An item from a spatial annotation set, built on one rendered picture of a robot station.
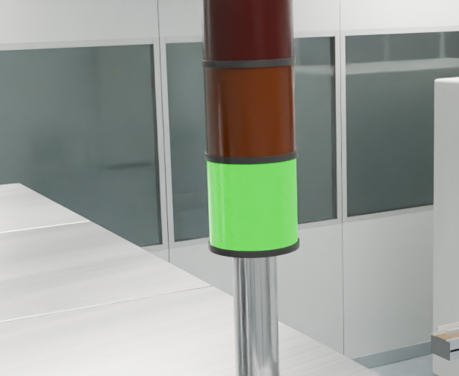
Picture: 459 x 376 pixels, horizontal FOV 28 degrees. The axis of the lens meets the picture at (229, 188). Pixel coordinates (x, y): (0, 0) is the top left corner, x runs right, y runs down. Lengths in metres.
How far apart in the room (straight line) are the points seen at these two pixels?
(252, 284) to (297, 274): 5.46
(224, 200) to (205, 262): 5.15
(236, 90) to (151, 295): 0.34
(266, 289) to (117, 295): 0.29
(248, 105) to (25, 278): 0.43
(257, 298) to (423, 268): 6.05
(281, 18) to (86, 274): 0.43
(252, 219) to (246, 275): 0.04
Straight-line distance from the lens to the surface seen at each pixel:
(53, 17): 5.16
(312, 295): 6.07
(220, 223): 0.50
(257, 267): 0.51
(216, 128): 0.49
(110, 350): 0.67
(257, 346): 0.52
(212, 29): 0.49
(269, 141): 0.49
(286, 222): 0.50
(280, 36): 0.49
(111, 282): 0.83
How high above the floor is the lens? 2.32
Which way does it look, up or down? 10 degrees down
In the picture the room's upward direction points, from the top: 2 degrees counter-clockwise
